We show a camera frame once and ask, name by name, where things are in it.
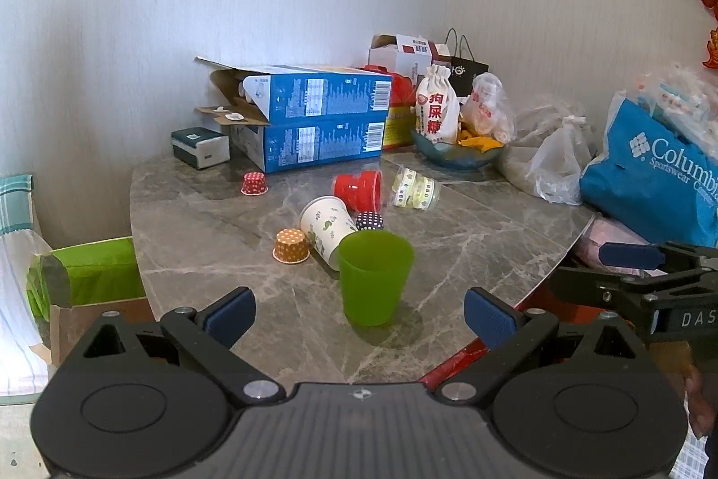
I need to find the green tissue pack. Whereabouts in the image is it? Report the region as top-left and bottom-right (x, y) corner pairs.
(26, 237), (148, 323)

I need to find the clear printed plastic cup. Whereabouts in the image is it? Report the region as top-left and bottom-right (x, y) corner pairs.
(391, 165), (441, 209)

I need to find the green plastic cup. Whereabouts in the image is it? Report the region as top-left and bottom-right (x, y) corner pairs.
(337, 231), (415, 327)

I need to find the white printed paper cup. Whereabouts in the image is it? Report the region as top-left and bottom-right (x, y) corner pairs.
(299, 195), (359, 271)

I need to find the red printed plastic bag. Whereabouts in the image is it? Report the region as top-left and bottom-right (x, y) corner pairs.
(459, 72), (517, 145)

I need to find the blue cardboard box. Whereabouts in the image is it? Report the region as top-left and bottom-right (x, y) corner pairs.
(194, 105), (388, 175)
(194, 56), (394, 126)

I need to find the small green white box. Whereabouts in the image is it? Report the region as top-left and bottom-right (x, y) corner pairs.
(171, 127), (231, 170)

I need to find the chair with plaid cloth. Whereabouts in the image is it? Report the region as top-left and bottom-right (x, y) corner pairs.
(0, 173), (57, 396)

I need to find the orange polka dot small cup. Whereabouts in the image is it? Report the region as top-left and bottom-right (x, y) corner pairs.
(272, 228), (311, 264)

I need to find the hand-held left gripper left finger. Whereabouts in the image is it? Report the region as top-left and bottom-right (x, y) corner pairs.
(83, 286), (285, 407)

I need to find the red stool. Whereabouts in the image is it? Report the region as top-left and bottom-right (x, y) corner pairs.
(416, 282), (595, 386)

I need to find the clear plastic bag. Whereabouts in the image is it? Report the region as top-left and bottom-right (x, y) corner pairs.
(496, 103), (598, 207)

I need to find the red plastic cup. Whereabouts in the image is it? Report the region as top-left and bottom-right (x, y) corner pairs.
(333, 170), (384, 212)

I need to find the white drawstring cloth bag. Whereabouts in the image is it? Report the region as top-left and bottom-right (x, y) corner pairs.
(414, 64), (462, 145)

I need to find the red yellow box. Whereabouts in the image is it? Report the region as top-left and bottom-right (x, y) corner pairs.
(362, 64), (420, 153)

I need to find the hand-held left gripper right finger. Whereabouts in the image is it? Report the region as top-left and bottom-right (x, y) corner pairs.
(436, 286), (641, 404)

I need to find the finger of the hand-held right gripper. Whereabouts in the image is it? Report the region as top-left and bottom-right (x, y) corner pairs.
(552, 266), (700, 315)
(598, 241), (703, 272)

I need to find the black paper bag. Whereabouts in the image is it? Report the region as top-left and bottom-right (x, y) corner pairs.
(434, 28), (490, 98)

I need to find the blue shopping bag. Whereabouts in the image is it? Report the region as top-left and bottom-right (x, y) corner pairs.
(579, 92), (718, 249)

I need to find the pink packet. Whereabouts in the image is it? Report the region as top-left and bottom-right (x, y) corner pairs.
(572, 215), (665, 278)

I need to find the white cardboard box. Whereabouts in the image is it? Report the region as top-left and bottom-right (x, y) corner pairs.
(368, 33), (452, 77)

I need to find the blue ceramic bowl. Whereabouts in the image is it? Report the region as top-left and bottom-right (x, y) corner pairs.
(410, 128), (506, 171)

